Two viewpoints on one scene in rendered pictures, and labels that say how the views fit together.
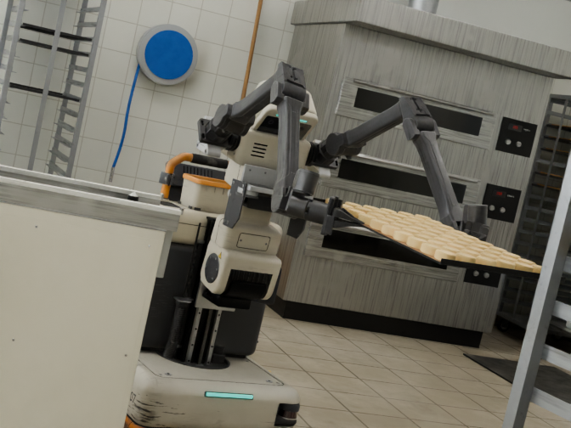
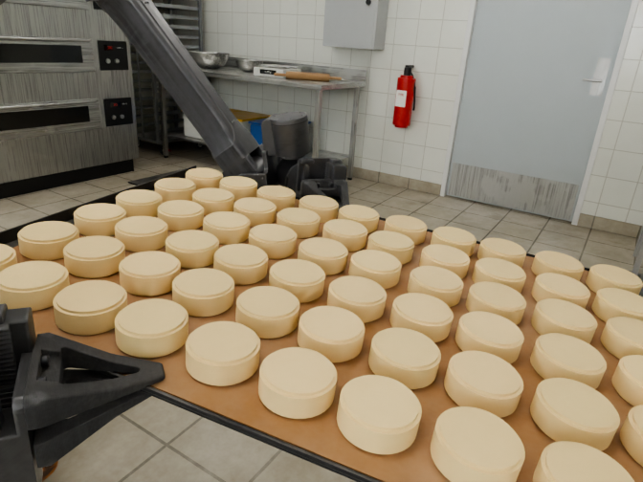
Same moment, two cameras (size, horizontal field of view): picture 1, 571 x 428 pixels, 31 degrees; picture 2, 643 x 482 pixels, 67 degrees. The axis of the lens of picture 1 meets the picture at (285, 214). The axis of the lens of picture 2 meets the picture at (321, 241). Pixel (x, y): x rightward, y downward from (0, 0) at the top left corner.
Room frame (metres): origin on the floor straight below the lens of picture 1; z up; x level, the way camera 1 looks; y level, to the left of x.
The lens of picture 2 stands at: (2.41, -0.12, 1.20)
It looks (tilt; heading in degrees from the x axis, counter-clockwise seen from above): 22 degrees down; 321
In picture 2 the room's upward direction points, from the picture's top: 4 degrees clockwise
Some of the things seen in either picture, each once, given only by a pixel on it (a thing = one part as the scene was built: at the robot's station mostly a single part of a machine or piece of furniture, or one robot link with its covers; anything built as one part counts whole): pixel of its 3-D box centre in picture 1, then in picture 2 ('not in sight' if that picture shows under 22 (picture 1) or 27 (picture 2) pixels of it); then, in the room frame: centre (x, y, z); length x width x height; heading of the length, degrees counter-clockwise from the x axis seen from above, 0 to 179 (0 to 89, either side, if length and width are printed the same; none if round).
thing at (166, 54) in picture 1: (155, 106); not in sight; (6.90, 1.00, 1.10); 0.41 x 0.15 x 1.10; 110
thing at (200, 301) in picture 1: (246, 283); not in sight; (3.63, 0.08, 0.61); 0.28 x 0.27 x 0.25; 121
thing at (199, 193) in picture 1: (213, 195); not in sight; (3.84, 0.27, 0.87); 0.23 x 0.15 x 0.11; 121
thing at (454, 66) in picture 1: (398, 175); (12, 48); (6.91, -0.68, 1.01); 1.56 x 1.20 x 2.01; 110
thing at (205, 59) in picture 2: not in sight; (209, 60); (7.01, -2.30, 0.95); 0.39 x 0.39 x 0.14
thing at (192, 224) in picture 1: (200, 270); not in sight; (3.82, 0.26, 0.59); 0.55 x 0.34 x 0.83; 121
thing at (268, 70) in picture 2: not in sight; (277, 71); (6.22, -2.58, 0.92); 0.32 x 0.30 x 0.09; 117
